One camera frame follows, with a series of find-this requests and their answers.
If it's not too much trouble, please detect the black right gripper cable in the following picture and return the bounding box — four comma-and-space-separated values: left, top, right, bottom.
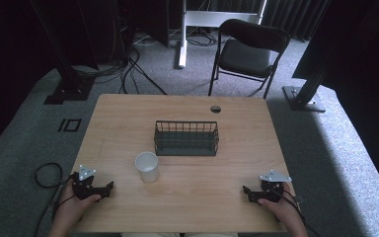
274, 187, 322, 237

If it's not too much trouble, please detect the black metal stand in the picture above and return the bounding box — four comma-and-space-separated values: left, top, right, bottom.
29, 0, 96, 106
281, 48, 331, 114

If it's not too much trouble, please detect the dark curtain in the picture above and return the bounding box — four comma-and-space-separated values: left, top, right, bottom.
262, 0, 332, 41

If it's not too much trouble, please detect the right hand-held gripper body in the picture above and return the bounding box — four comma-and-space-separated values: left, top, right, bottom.
259, 169, 293, 202

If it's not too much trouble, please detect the coiled black floor cable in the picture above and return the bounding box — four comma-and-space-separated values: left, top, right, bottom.
187, 32, 219, 47

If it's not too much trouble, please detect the white metal desk frame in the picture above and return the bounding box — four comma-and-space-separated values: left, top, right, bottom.
174, 0, 268, 70

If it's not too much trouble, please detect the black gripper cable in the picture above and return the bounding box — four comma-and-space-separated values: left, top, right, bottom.
33, 161, 77, 237
274, 187, 322, 237

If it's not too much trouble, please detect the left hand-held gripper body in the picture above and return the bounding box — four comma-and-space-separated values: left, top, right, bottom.
70, 164, 103, 201

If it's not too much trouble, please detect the person's right hand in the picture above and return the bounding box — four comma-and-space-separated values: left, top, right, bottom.
258, 182, 299, 222

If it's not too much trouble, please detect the bundle of black floor cables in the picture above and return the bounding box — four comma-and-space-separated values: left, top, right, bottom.
72, 48, 136, 95

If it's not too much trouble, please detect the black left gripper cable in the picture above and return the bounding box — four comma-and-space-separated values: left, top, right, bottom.
33, 161, 77, 237

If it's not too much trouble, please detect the black wire basket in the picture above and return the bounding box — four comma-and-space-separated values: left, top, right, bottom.
153, 119, 220, 157

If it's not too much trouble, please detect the black folding chair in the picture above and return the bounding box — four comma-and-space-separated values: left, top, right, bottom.
207, 18, 291, 101

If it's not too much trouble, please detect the white floor cable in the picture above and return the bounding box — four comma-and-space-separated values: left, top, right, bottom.
132, 32, 161, 46

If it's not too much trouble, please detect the person's left hand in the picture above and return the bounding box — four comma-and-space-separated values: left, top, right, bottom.
56, 188, 102, 228

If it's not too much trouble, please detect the white cup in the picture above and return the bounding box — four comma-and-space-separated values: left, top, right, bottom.
134, 150, 161, 184

